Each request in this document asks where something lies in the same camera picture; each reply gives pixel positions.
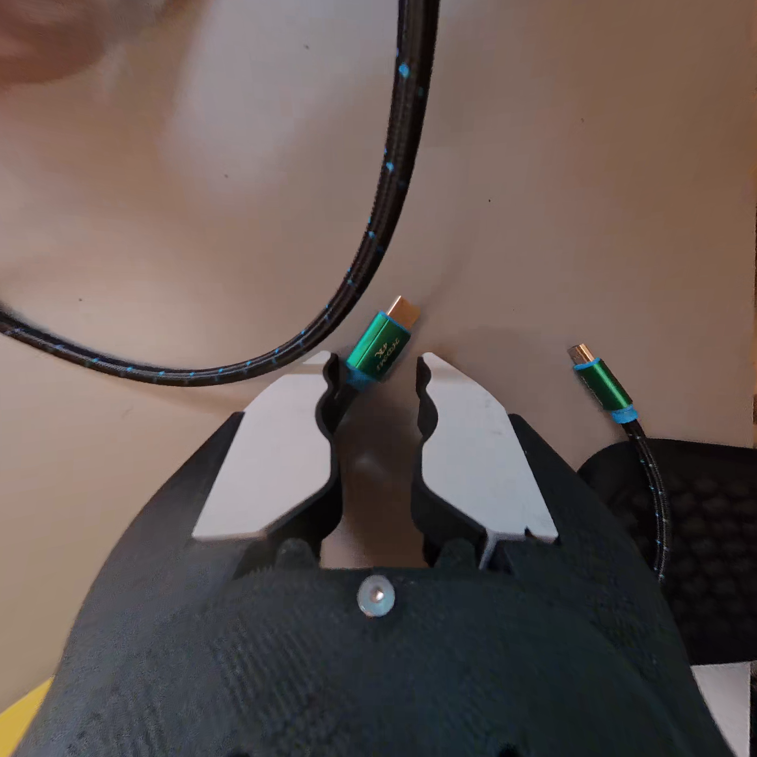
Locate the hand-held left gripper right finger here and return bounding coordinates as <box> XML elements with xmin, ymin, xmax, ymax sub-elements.
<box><xmin>411</xmin><ymin>352</ymin><xmax>559</xmax><ymax>571</ymax></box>

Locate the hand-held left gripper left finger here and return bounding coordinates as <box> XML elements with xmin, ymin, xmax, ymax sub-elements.
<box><xmin>191</xmin><ymin>350</ymin><xmax>345</xmax><ymax>548</ymax></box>

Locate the black braided green-plug hdmi cable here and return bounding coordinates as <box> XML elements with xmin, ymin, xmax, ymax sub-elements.
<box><xmin>0</xmin><ymin>0</ymin><xmax>673</xmax><ymax>583</ymax></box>

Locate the black chair armrest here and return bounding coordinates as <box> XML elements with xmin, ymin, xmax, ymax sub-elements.
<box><xmin>576</xmin><ymin>438</ymin><xmax>757</xmax><ymax>666</ymax></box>

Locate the yellow plastic bin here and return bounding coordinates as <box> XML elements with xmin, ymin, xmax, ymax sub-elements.
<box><xmin>0</xmin><ymin>677</ymin><xmax>55</xmax><ymax>757</ymax></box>

